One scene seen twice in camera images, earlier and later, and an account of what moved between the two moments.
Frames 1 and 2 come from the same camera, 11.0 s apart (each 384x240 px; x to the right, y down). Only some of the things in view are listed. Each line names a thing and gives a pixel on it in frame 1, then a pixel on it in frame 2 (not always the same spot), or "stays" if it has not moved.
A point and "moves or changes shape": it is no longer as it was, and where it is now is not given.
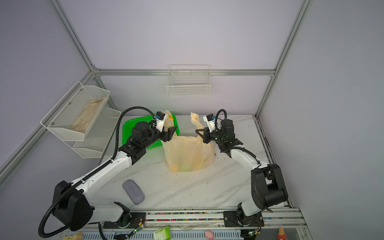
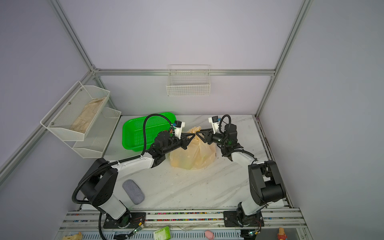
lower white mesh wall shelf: [99, 136] stays
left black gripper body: [163, 134] → [182, 140]
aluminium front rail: [291, 216] stays
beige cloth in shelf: [81, 122] stays
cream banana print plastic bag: [185, 153] moves or changes shape
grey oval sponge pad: [134, 192] stays
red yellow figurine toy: [281, 235] stays
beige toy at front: [78, 236] stays
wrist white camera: [159, 120] → [178, 126]
